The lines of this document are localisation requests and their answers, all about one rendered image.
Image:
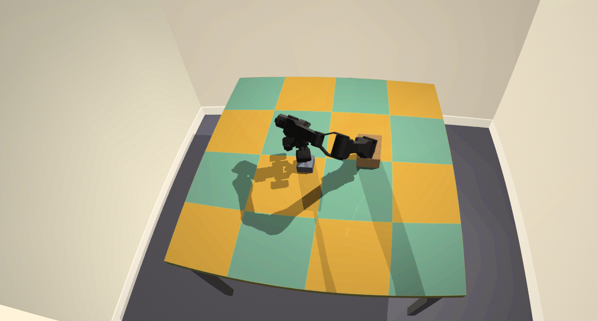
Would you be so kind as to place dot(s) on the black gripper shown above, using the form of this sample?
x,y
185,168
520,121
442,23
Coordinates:
x,y
303,153

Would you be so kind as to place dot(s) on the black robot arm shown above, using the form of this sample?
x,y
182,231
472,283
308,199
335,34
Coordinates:
x,y
343,146

